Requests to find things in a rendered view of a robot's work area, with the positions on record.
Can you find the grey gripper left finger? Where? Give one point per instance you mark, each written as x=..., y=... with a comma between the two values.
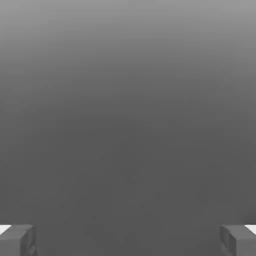
x=14, y=242

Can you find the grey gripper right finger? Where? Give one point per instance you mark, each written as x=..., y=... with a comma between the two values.
x=242, y=242

